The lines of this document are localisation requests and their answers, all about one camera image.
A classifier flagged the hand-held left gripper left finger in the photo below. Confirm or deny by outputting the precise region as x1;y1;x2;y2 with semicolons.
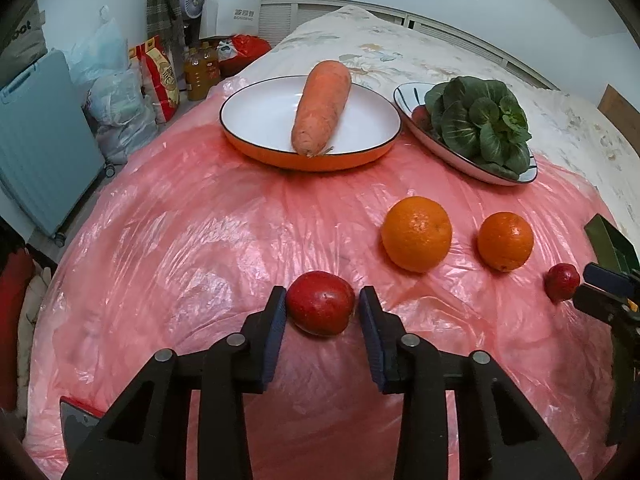
61;285;288;480

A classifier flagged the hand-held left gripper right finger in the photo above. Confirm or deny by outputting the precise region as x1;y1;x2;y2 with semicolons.
358;285;583;480

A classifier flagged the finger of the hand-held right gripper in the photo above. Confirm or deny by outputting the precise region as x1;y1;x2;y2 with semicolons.
572;284;640;325
584;262;635;295

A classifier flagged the blue-rimmed white plate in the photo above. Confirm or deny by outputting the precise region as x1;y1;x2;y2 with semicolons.
393;82;538;186

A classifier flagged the green tray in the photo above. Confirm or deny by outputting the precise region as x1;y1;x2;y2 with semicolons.
584;213;640;273

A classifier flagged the orange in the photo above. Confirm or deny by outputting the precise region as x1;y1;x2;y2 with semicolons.
381;196;453;274
476;212;535;272

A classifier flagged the pink plastic sheet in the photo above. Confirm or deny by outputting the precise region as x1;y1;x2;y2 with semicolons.
22;77;621;480

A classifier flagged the wooden headboard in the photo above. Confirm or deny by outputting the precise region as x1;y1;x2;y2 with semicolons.
597;84;640;153

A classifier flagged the bok choy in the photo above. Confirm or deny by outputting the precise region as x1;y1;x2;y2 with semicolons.
424;76;532;180

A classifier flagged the smartphone with red case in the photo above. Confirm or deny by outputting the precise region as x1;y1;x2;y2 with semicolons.
59;396;106;466

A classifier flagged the orange-rimmed white plate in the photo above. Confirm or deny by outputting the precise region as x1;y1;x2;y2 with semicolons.
219;75;402;173

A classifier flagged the carrot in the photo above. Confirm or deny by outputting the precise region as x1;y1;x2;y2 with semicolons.
291;60;352;157

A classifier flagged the beige pillow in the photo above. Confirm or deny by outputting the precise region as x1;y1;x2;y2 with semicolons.
17;265;56;356

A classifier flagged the red pillow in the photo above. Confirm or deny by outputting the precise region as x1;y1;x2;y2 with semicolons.
0;247;36;411

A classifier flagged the white plastic bag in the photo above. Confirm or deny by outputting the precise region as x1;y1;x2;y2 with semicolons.
82;67;161;165

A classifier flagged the black bag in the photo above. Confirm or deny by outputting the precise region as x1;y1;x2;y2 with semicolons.
0;215;58;273

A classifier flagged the cooking oil bottle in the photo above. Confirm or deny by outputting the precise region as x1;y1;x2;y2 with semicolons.
184;47;207;102
199;41;222;86

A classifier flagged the orange rice bag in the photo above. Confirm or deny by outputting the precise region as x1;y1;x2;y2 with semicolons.
129;35;181;124

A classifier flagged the red plastic bag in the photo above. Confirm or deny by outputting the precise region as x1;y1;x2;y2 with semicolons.
218;34;272;78

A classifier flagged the light blue suitcase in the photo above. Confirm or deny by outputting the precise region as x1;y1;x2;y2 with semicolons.
0;49;108;246

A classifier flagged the white paper bag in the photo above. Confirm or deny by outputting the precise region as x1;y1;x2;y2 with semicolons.
199;0;261;41

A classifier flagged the pale blue plastic bag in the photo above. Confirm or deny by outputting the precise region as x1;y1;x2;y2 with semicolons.
67;5;131;86

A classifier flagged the plaid coat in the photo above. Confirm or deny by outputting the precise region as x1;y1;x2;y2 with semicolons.
146;0;183;48

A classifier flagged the grey fabric bag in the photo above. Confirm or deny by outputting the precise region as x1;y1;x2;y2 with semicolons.
0;0;48;88

